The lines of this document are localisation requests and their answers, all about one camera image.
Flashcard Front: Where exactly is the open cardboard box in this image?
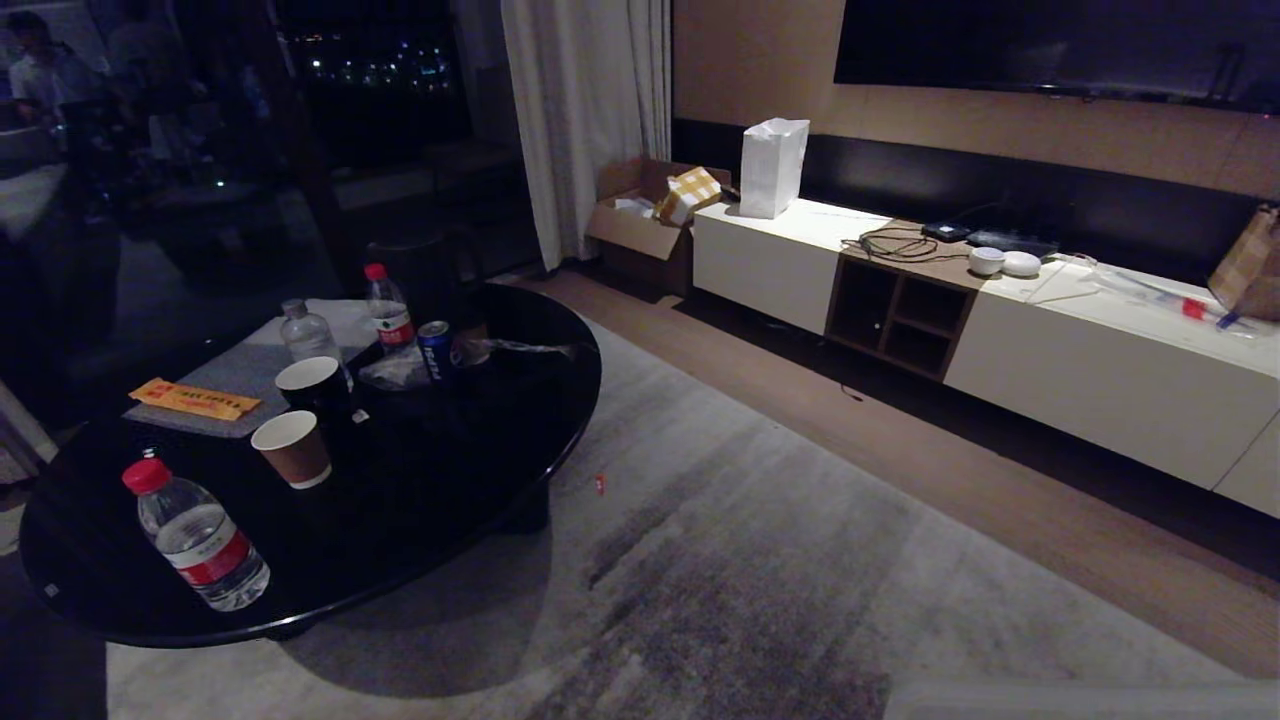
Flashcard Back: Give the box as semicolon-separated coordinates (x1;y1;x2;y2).
586;157;733;298

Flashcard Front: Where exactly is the taped small cardboard box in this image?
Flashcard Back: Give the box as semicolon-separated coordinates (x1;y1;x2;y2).
657;167;724;227

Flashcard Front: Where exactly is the clear plastic bag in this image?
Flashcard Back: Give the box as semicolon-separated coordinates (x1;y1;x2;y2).
358;335;583;389

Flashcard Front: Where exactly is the blue drink can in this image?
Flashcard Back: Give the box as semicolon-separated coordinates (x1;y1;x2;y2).
417;321;456;383

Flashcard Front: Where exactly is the black oval coffee table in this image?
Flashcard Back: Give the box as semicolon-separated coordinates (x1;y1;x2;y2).
19;283;603;649

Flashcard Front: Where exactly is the white paper bag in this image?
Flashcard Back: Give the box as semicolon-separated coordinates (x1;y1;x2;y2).
738;118;811;220

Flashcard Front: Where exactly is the grey carpet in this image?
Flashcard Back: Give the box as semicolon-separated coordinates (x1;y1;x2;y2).
105;318;1253;720

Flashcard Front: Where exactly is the white curtain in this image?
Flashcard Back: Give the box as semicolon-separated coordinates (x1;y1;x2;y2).
500;0;673;272

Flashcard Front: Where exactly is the red-capped water bottle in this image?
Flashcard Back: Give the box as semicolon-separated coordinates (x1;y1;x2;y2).
364;263;416;349
122;458;272;612

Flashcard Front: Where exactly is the black paper cup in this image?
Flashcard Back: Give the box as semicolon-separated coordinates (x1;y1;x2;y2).
274;356;353;421

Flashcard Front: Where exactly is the capless clear water bottle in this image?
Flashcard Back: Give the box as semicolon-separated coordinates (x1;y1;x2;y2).
280;298;345;365

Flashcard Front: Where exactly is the brown paper cup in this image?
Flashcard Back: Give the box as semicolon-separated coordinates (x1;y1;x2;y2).
250;410;333;491

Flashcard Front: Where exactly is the black flat device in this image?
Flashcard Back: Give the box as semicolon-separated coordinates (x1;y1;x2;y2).
921;221;1060;259

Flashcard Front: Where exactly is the grey cloth mat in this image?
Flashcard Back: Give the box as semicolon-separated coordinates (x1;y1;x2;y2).
124;299;379;439

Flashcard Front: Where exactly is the long white media cabinet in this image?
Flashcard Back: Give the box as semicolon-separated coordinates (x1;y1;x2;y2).
692;197;1280;519

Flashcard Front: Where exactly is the orange paper packet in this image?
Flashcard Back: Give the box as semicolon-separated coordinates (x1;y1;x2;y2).
129;378;263;421

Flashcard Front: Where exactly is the clear plastic wrapper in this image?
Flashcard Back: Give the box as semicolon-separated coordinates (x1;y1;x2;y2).
1060;254;1263;337

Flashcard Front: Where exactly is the brown paper bag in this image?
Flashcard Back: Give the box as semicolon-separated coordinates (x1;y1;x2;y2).
1207;205;1280;322

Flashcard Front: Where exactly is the black cable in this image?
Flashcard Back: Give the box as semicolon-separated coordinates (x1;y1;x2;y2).
841;226;971;265

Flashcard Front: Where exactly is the wall-mounted television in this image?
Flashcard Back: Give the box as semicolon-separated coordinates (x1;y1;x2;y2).
833;0;1280;115

